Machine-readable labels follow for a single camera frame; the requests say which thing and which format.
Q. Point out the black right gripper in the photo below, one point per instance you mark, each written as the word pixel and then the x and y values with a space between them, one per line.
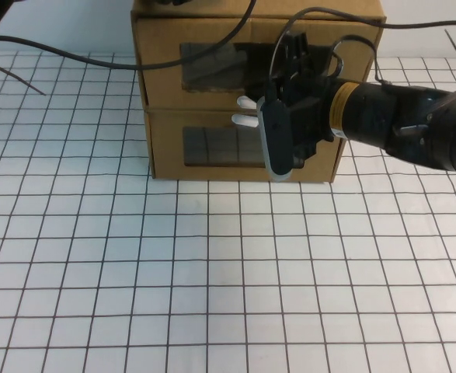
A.
pixel 309 112

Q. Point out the windowed cardboard drawer with scuffed film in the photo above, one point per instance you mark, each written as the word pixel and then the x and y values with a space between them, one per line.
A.
pixel 161 39

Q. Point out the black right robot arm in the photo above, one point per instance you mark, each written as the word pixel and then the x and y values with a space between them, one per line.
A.
pixel 367 112

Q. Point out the cardboard shoe box outer shell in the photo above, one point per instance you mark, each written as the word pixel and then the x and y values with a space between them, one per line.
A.
pixel 196 9

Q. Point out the lower cardboard drawer with window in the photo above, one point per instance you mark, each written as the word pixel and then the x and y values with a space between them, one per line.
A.
pixel 181 110

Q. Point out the white grid-patterned tablecloth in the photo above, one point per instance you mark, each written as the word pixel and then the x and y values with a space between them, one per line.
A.
pixel 95 291

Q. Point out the oval black wrist camera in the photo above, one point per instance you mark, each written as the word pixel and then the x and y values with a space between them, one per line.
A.
pixel 276 136

